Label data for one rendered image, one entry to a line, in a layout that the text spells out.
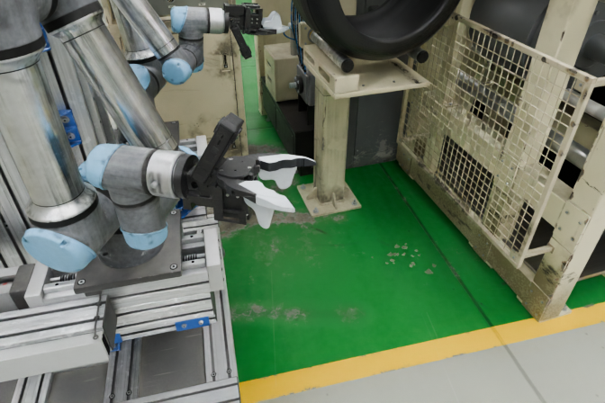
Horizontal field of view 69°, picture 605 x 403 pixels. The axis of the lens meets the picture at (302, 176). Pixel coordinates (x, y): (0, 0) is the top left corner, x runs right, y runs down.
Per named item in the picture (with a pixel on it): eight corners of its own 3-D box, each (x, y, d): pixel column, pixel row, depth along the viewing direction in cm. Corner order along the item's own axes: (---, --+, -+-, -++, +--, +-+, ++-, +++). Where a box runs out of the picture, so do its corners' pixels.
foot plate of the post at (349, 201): (296, 187, 242) (296, 181, 240) (342, 178, 248) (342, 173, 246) (311, 218, 221) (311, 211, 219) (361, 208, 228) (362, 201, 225)
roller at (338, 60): (315, 26, 172) (321, 34, 174) (306, 34, 172) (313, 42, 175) (349, 57, 144) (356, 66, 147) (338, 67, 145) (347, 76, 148)
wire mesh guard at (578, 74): (396, 142, 223) (416, -4, 183) (399, 141, 223) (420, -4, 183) (516, 269, 153) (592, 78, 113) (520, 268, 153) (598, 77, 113)
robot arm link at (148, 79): (110, 120, 133) (97, 77, 125) (127, 101, 144) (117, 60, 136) (148, 121, 132) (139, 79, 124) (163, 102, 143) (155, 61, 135)
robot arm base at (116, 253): (93, 273, 96) (79, 239, 90) (102, 228, 108) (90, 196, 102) (164, 262, 99) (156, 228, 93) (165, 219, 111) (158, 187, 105)
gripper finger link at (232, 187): (274, 198, 63) (239, 176, 68) (274, 187, 62) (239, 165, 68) (247, 209, 60) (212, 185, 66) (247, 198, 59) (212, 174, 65)
